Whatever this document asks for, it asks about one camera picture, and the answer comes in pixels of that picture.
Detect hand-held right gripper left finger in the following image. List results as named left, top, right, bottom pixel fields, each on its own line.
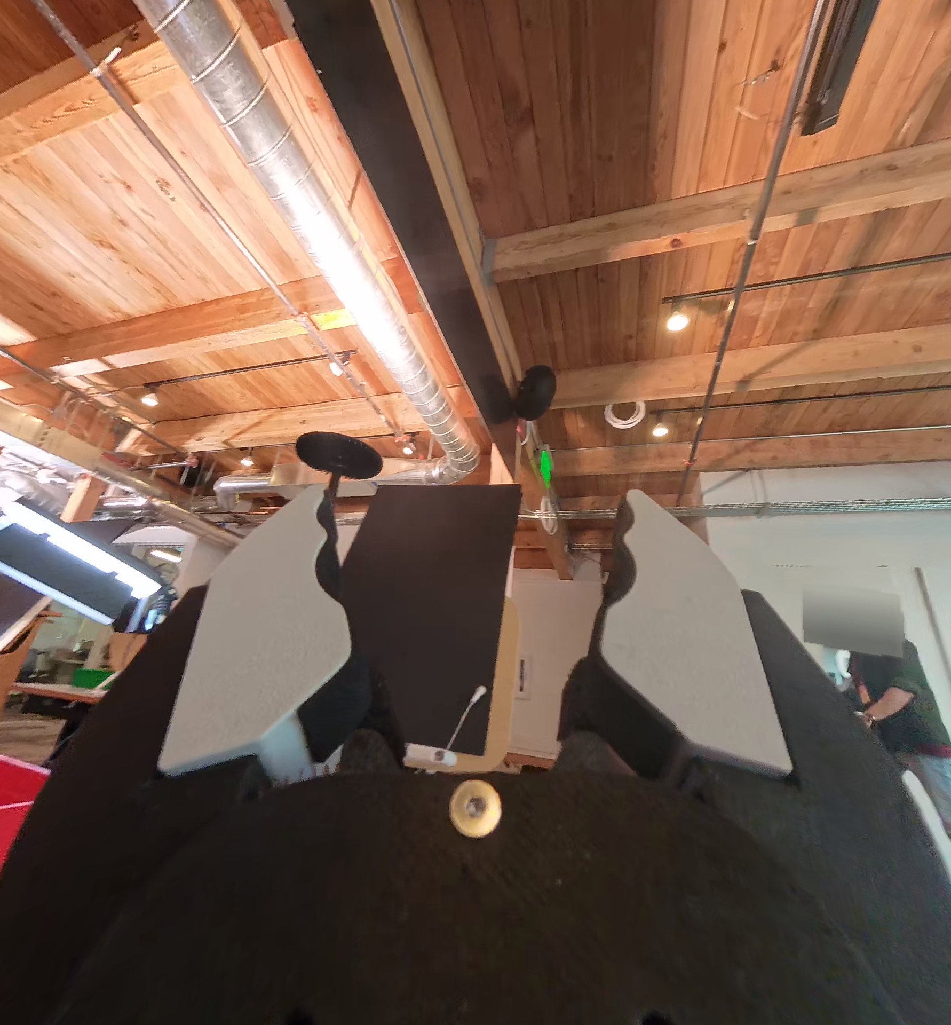
left=157, top=484, right=354, bottom=776

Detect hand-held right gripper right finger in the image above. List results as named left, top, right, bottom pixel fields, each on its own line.
left=596, top=490, right=794, bottom=778

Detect large black tilted board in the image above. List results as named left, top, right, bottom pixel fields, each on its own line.
left=339, top=483, right=523, bottom=774

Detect wooden workbench green boards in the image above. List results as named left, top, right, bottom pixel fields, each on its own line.
left=11, top=668, right=122, bottom=707

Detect black pole with disc top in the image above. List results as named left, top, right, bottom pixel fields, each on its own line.
left=295, top=432, right=384, bottom=517

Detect glowing light panel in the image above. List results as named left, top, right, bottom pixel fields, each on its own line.
left=0, top=500, right=164, bottom=626

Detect white bar with thin antenna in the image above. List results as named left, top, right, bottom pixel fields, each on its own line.
left=403, top=684, right=488, bottom=771

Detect black ceiling dome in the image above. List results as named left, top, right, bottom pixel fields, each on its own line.
left=482, top=366, right=558, bottom=423

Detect black ceiling heater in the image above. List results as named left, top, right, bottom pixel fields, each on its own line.
left=801, top=0, right=881, bottom=136

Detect silver spiral duct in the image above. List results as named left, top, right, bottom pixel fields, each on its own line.
left=131, top=0, right=483, bottom=485

